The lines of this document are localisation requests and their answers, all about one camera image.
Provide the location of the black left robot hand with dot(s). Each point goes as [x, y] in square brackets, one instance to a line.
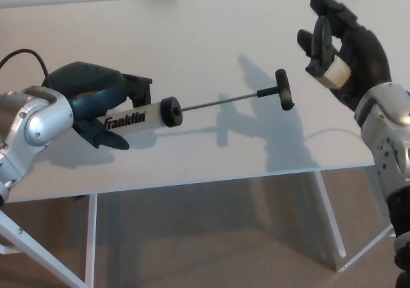
[93, 83]

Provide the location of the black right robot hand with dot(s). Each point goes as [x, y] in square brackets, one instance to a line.
[368, 60]

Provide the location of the white black hand air pump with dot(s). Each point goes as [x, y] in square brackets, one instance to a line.
[153, 112]

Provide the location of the white desk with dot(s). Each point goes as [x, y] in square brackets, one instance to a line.
[91, 236]

